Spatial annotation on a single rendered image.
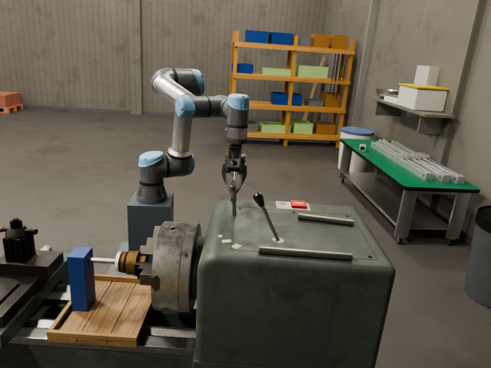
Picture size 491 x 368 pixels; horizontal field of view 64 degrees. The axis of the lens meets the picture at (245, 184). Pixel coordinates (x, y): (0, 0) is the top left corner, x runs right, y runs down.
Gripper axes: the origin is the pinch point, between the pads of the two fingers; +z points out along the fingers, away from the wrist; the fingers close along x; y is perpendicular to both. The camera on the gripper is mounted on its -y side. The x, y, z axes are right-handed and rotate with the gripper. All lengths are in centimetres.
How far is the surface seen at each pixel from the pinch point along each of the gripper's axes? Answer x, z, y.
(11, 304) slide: 71, 36, -26
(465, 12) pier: -234, -102, 339
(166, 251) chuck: 19.9, 13.3, -22.8
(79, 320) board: 51, 44, -21
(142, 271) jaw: 27.9, 21.2, -22.9
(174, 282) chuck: 16.3, 21.7, -27.6
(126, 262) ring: 35.2, 22.7, -15.7
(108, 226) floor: 133, 134, 231
